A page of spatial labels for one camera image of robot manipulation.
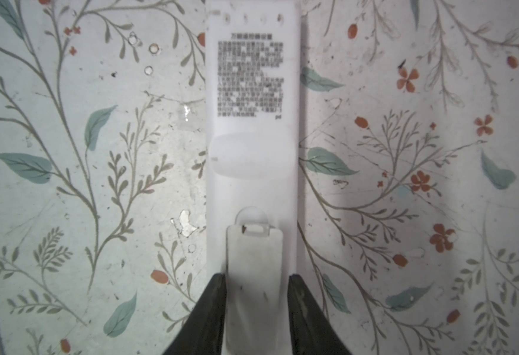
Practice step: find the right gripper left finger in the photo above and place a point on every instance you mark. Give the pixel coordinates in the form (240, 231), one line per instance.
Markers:
(204, 329)

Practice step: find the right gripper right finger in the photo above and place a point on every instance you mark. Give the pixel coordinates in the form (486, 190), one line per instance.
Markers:
(310, 331)

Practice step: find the white battery compartment cover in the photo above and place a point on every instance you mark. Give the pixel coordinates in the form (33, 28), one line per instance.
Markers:
(255, 267)

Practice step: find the white remote control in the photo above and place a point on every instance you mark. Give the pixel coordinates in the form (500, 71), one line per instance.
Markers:
(253, 56)

